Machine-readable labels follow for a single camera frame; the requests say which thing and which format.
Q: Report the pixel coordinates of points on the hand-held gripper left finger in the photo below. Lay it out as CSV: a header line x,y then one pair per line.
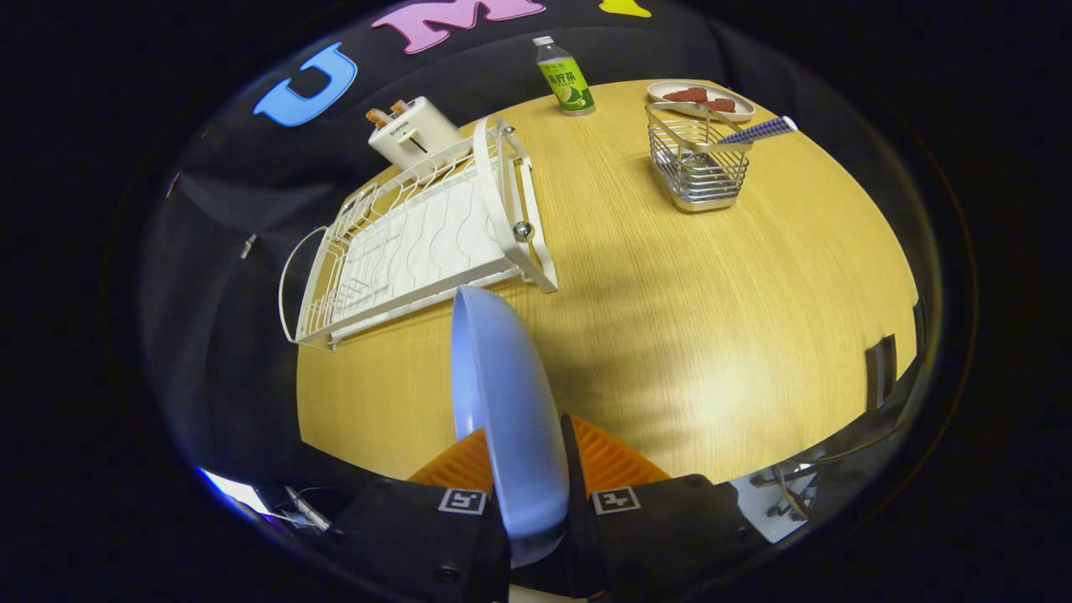
x,y
419,536

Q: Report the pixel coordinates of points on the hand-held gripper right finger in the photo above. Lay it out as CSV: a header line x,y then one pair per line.
x,y
572,469

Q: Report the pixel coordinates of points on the light blue plate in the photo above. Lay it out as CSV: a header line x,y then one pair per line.
x,y
502,402

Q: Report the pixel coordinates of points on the small white dish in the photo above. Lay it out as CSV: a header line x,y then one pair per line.
x,y
662,90

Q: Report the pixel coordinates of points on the white power strip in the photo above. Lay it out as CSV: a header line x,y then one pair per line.
x,y
308,508

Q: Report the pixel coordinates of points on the white clip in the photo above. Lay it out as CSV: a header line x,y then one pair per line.
x,y
249,245

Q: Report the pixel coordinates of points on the white toaster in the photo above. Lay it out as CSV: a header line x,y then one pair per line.
x,y
423,130

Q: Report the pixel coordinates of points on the green tea bottle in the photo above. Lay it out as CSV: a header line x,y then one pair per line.
x,y
565,79

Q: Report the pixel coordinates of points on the red meat piece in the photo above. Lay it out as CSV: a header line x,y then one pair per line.
x,y
722,105
687,95

